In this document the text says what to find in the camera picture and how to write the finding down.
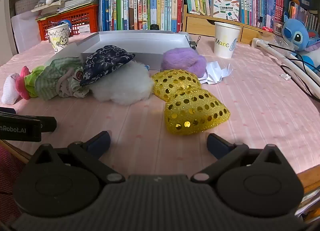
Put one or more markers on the small white plastic piece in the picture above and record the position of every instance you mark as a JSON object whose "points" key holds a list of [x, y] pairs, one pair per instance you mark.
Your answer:
{"points": [[285, 77]]}

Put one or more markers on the white fluffy cotton ball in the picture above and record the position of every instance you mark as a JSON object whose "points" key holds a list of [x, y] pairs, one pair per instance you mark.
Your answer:
{"points": [[125, 87]]}

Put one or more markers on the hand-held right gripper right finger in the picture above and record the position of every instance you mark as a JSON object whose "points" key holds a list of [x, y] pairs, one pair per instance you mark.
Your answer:
{"points": [[217, 146]]}

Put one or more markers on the yellow sequin hair clip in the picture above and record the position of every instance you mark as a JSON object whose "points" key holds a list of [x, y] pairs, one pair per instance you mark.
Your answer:
{"points": [[172, 81]]}

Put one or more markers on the white foam board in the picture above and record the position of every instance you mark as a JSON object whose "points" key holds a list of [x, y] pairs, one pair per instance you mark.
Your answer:
{"points": [[25, 33]]}

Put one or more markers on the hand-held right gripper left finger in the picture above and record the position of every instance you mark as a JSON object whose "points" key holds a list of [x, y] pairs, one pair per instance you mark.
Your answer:
{"points": [[100, 144]]}

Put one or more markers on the paper cup with cartoon drawing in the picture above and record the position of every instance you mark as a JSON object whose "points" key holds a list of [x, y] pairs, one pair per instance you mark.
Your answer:
{"points": [[58, 40]]}

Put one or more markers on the wooden desk organizer with drawers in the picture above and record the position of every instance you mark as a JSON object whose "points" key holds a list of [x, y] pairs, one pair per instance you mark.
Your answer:
{"points": [[200, 25]]}

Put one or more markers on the clear plastic wrapper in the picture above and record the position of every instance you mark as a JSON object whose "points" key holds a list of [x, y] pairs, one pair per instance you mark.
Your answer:
{"points": [[282, 42]]}

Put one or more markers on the navy floral cloth pouch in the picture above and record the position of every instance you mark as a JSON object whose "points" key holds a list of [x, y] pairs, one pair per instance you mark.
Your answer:
{"points": [[105, 63]]}

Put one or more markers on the pink tablecloth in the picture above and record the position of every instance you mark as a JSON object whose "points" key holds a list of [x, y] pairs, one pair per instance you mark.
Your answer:
{"points": [[140, 121]]}

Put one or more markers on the purple plush toy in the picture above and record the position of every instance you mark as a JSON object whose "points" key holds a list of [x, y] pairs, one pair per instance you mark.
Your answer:
{"points": [[182, 61]]}

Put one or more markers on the dark red cloth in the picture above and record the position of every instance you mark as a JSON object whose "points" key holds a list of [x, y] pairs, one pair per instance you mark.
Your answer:
{"points": [[10, 178]]}

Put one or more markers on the small black box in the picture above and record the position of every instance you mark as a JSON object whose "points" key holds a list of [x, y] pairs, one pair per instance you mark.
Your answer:
{"points": [[155, 26]]}

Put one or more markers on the small blue toy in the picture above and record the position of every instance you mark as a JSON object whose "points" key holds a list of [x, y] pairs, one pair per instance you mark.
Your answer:
{"points": [[65, 22]]}

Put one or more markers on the white cardboard box tray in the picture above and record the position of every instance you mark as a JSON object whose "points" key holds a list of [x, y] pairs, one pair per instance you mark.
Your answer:
{"points": [[140, 46]]}

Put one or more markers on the blue alien plush toy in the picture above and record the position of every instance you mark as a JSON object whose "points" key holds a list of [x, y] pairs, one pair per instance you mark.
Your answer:
{"points": [[295, 33]]}

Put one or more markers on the black binder clip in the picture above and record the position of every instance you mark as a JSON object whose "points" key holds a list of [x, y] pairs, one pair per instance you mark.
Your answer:
{"points": [[193, 43]]}

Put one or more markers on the white plastic tube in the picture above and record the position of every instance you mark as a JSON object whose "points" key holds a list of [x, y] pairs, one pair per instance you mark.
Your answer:
{"points": [[275, 53]]}

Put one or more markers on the row of tall picture books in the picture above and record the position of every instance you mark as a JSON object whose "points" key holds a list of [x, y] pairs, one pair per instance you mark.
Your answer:
{"points": [[140, 6]]}

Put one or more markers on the row of colourful folders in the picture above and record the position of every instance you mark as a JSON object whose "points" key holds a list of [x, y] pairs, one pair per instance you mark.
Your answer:
{"points": [[300, 15]]}

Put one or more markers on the red plastic crate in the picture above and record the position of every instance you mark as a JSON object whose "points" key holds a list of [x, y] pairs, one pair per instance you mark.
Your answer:
{"points": [[82, 18]]}

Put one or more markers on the crumpled white paper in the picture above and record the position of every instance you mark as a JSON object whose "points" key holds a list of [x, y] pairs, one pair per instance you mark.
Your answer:
{"points": [[215, 73]]}

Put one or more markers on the white paper cup with writing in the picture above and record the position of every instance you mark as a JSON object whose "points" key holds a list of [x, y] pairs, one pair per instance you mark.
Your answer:
{"points": [[225, 43]]}

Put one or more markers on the white box with pencil print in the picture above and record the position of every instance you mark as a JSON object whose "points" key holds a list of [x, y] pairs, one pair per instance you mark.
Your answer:
{"points": [[225, 9]]}

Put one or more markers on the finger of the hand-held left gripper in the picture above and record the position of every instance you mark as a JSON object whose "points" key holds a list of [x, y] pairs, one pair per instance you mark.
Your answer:
{"points": [[48, 124]]}

